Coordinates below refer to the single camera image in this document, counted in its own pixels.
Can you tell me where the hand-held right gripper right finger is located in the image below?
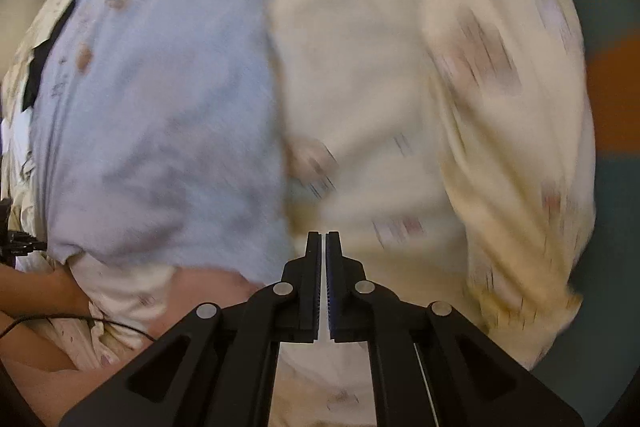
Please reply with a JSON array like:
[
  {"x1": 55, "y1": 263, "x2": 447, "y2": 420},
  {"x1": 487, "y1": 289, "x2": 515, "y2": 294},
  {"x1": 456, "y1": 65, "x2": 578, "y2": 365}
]
[{"x1": 325, "y1": 231, "x2": 585, "y2": 427}]

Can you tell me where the teal orange rug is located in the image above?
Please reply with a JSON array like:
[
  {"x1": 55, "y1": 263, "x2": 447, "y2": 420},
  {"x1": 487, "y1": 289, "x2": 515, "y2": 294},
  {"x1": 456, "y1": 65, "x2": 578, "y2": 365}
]
[{"x1": 510, "y1": 0, "x2": 640, "y2": 388}]

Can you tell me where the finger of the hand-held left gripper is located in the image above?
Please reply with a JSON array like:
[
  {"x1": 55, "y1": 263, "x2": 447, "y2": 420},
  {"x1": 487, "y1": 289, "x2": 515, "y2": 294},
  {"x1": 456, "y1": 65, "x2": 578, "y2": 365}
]
[{"x1": 7, "y1": 230, "x2": 49, "y2": 254}]

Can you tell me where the person's left forearm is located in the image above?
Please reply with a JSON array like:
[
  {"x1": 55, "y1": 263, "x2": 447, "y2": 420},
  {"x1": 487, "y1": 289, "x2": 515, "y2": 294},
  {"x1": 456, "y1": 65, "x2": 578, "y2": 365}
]
[{"x1": 0, "y1": 264, "x2": 94, "y2": 324}]

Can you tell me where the black cloth strap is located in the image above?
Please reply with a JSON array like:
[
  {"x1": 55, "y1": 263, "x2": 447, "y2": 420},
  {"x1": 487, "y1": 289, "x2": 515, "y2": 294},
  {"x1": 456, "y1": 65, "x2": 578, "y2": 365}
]
[{"x1": 21, "y1": 0, "x2": 98, "y2": 112}]

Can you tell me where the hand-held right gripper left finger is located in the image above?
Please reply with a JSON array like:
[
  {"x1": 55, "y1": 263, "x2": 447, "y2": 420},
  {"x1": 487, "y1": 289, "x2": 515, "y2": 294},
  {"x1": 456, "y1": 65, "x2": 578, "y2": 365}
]
[{"x1": 59, "y1": 231, "x2": 323, "y2": 427}]

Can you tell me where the yellow bear print blanket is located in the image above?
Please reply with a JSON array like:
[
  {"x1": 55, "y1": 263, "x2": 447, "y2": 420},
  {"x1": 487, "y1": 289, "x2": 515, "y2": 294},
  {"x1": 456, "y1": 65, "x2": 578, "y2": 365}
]
[{"x1": 0, "y1": 0, "x2": 598, "y2": 427}]

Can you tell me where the person's leg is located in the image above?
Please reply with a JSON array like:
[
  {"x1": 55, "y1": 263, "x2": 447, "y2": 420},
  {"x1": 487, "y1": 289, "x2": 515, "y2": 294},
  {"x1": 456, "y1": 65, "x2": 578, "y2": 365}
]
[{"x1": 0, "y1": 309, "x2": 83, "y2": 375}]

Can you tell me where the lavender t-shirt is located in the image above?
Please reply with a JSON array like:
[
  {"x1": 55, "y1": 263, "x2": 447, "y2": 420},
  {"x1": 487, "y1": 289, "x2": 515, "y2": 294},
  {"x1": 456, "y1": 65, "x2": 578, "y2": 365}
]
[{"x1": 30, "y1": 0, "x2": 296, "y2": 268}]

